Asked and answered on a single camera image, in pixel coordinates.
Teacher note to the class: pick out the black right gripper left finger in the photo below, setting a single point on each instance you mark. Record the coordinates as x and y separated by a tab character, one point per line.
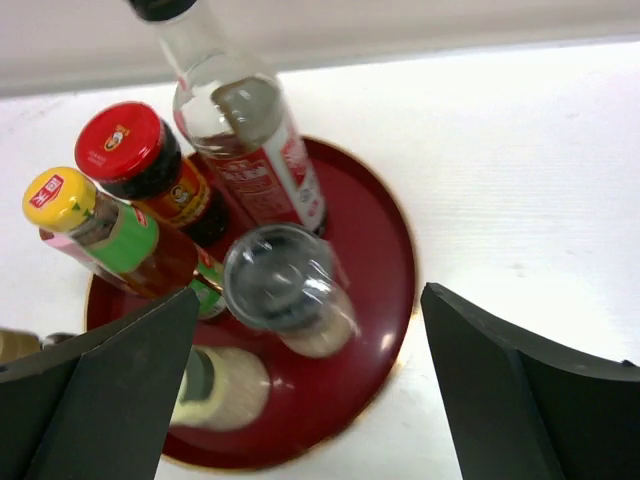
98	406

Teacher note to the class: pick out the black-top glass grinder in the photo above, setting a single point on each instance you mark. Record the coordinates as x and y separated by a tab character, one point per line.
283	279

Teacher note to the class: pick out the tall soy sauce bottle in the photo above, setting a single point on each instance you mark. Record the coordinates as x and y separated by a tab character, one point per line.
230	106

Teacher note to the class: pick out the round red lacquer tray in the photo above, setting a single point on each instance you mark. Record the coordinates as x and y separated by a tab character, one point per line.
314	401

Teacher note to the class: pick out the chili sauce bottle yellow cap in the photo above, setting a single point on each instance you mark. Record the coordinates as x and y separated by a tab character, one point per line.
152	258

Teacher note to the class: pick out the white bottle cream cap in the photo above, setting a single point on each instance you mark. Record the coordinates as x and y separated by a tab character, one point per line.
222	389

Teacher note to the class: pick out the pink-cap spice jar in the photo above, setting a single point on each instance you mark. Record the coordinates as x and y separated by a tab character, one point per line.
66	246

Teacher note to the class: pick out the red-lid chili sauce jar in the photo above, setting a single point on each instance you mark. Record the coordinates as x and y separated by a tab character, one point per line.
133	154

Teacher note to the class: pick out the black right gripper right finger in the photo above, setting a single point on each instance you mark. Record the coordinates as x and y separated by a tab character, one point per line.
521	406

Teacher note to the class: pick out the small oil bottle cork cap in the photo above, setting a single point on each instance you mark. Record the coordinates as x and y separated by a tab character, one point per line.
16	344

